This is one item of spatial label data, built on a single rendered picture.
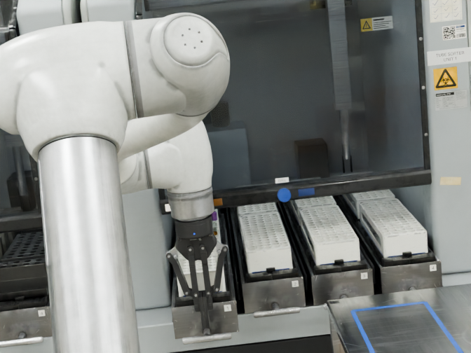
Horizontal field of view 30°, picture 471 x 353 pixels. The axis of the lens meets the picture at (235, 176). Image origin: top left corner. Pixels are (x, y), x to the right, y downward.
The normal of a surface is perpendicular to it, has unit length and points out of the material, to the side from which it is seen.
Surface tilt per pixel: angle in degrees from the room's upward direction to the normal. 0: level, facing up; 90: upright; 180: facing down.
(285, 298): 90
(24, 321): 90
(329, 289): 90
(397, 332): 0
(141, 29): 38
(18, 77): 73
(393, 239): 90
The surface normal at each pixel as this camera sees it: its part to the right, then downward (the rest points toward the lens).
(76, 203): 0.00, -0.38
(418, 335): -0.11, -0.97
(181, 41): 0.24, -0.23
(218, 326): 0.05, 0.22
